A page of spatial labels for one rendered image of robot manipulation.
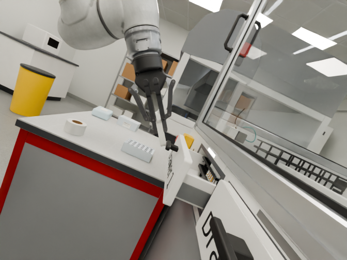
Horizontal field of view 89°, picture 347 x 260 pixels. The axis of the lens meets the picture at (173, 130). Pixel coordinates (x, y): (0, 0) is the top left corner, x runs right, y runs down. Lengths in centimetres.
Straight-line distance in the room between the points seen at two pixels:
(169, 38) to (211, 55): 371
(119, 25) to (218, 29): 98
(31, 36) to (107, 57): 173
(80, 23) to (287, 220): 56
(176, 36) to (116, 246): 469
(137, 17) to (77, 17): 16
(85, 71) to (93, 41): 491
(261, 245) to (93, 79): 525
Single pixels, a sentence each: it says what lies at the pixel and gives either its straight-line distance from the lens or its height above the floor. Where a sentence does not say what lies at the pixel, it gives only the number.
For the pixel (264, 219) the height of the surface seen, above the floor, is 94.
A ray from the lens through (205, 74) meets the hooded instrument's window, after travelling 134.
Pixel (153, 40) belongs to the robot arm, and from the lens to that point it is 47.
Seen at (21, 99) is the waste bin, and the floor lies 21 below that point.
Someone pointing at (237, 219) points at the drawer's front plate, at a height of 92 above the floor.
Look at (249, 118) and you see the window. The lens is 44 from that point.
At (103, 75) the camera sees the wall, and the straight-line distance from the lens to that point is 523.
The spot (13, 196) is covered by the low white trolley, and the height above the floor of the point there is 47.
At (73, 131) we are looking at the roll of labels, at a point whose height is 77.
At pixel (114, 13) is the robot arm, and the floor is 115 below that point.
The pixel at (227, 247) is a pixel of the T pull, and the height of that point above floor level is 91.
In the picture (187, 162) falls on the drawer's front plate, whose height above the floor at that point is 92.
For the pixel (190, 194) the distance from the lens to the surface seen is 40.
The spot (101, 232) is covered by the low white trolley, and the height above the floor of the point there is 47.
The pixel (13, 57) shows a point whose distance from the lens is 405.
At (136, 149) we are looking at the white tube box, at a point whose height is 79.
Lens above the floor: 102
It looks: 8 degrees down
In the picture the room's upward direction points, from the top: 25 degrees clockwise
